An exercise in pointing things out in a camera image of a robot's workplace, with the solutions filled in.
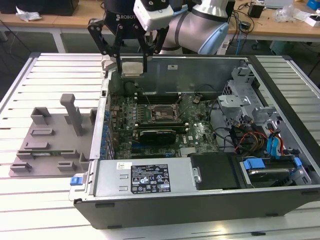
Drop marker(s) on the white cardboard box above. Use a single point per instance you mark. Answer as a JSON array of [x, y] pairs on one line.
[[313, 22]]

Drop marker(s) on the large black equipment box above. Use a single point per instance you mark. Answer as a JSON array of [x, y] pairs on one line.
[[65, 7]]

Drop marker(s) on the CPU socket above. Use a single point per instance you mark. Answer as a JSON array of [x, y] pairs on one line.
[[163, 113]]

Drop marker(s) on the thin metal locking lever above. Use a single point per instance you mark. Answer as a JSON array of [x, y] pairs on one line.
[[147, 98]]

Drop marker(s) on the black RAM slot bank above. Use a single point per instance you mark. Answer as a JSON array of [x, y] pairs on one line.
[[160, 124], [155, 99]]

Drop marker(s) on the black open PC case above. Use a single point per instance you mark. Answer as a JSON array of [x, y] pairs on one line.
[[175, 210]]

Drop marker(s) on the blue case latch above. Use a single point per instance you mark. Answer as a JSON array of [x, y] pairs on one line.
[[76, 181]]

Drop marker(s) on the wooden desk with clutter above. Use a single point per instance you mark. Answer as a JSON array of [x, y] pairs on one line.
[[275, 30]]

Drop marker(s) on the green motherboard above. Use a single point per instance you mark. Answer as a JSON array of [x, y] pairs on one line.
[[200, 130]]

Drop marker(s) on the crumpled white paper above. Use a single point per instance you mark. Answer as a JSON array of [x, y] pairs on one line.
[[28, 15]]

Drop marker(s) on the teal bin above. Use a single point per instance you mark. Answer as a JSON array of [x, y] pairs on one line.
[[282, 47]]

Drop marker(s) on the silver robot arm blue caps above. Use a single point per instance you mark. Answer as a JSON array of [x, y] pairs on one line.
[[190, 25]]

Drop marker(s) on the hard disk in blue carrier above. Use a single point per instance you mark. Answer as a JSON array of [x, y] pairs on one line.
[[253, 165]]

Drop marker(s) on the silver chipset heatsink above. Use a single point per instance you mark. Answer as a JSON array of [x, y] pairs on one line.
[[188, 152]]

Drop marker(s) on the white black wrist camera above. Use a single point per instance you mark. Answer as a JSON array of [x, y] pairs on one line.
[[155, 18]]

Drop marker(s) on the wooden desk white legs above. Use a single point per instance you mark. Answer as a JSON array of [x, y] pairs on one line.
[[70, 22]]

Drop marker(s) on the round coin cell battery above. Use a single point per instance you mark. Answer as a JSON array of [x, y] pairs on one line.
[[196, 100]]

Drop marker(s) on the silver metal drive cage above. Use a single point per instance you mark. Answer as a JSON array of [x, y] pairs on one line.
[[232, 102]]

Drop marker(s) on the silver CPU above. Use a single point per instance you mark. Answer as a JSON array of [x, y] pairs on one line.
[[132, 68]]

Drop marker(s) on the black graphics card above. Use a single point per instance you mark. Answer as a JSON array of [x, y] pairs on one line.
[[157, 137]]

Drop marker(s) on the small black box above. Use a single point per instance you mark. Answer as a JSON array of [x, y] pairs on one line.
[[255, 11]]

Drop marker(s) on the white power strip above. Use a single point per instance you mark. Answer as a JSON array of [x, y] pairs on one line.
[[223, 47]]

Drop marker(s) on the silver flat device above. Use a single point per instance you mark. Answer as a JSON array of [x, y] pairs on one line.
[[278, 3]]

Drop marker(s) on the blue plastic item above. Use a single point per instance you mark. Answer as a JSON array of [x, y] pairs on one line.
[[313, 3]]

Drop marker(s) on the gray parts rack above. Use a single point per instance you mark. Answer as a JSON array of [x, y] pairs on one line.
[[57, 150]]

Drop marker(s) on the black plastic shroud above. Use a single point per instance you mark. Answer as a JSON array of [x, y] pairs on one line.
[[215, 170]]

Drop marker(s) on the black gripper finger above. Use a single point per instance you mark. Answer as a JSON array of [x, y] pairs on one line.
[[147, 47], [107, 42]]

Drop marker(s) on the silver power supply unit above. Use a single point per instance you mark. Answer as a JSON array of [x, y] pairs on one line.
[[112, 180]]

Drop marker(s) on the clear plastic bags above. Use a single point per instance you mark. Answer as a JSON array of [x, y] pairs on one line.
[[287, 13]]

